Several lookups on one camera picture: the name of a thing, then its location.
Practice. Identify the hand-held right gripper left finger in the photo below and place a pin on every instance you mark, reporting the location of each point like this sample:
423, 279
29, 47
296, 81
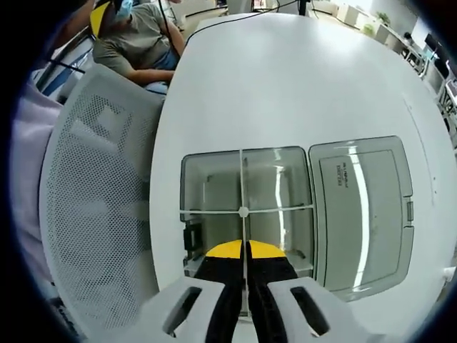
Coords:
185, 314

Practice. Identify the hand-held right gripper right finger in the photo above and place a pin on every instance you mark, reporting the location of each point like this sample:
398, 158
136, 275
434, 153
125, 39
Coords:
310, 314

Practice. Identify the clear plastic divider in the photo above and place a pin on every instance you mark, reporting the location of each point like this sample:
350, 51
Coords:
214, 211
243, 178

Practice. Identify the transparent grey dual guide fixture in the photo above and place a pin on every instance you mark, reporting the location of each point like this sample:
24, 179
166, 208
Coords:
360, 214

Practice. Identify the white mesh chair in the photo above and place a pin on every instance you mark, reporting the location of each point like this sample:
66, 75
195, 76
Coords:
100, 200

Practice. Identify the person in white shirt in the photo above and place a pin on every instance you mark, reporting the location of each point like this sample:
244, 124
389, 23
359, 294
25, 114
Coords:
32, 171

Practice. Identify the green potted plant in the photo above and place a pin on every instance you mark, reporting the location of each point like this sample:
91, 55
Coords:
383, 18

